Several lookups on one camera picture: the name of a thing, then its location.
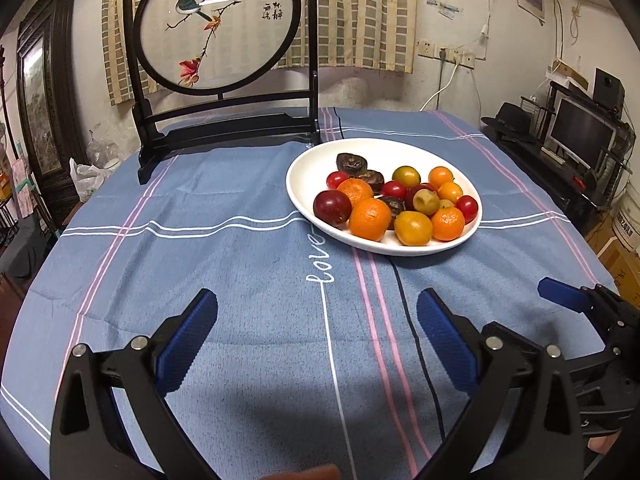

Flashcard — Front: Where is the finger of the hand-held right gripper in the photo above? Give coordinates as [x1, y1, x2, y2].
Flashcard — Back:
[537, 276, 608, 315]

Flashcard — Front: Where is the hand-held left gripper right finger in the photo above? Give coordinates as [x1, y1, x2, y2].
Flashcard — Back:
[415, 287, 586, 480]

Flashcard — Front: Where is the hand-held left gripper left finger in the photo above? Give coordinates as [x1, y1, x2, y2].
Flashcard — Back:
[50, 287, 228, 480]

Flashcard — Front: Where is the large yellow orange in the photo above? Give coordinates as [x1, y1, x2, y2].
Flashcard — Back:
[394, 210, 433, 247]

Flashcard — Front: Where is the dark brown wrinkled fruit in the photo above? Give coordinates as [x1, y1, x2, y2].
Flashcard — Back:
[379, 196, 407, 221]
[336, 152, 368, 175]
[356, 170, 386, 195]

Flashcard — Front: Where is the dark red plum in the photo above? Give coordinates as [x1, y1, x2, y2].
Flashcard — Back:
[405, 183, 438, 211]
[313, 189, 352, 226]

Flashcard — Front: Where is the white oval plate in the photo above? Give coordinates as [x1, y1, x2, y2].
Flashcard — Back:
[285, 137, 483, 257]

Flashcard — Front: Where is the person's right hand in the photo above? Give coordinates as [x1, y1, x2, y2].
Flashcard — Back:
[587, 434, 623, 456]

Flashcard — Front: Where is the person's left hand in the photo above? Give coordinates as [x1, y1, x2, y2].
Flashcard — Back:
[262, 464, 342, 480]

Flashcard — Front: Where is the large cardboard box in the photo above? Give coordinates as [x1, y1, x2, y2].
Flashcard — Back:
[585, 210, 640, 306]

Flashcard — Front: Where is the blue striped tablecloth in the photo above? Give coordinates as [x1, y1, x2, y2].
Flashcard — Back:
[0, 106, 618, 480]

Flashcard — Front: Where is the black media stand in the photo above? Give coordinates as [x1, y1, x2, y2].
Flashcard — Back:
[481, 80, 640, 236]

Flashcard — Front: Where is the computer monitor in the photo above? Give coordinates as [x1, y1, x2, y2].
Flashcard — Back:
[545, 97, 618, 169]

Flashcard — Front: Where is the black hat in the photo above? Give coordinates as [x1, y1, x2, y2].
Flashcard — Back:
[481, 102, 536, 143]

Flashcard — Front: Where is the white plastic bag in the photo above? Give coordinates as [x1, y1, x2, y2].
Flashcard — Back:
[69, 157, 117, 204]

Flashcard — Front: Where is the black speaker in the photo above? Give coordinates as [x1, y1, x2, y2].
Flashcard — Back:
[593, 68, 626, 108]

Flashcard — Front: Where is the flat cardboard box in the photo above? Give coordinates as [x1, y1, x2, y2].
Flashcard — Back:
[552, 60, 591, 91]

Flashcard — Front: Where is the dark framed painting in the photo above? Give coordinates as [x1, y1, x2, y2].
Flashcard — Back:
[15, 0, 91, 226]

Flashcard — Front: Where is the black framed embroidered table screen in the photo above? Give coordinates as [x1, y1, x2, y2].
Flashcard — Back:
[122, 0, 321, 184]

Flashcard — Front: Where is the white power cable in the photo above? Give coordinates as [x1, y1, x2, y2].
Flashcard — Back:
[419, 22, 490, 112]

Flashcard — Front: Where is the paper wall label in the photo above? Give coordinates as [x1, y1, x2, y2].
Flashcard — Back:
[425, 0, 461, 19]

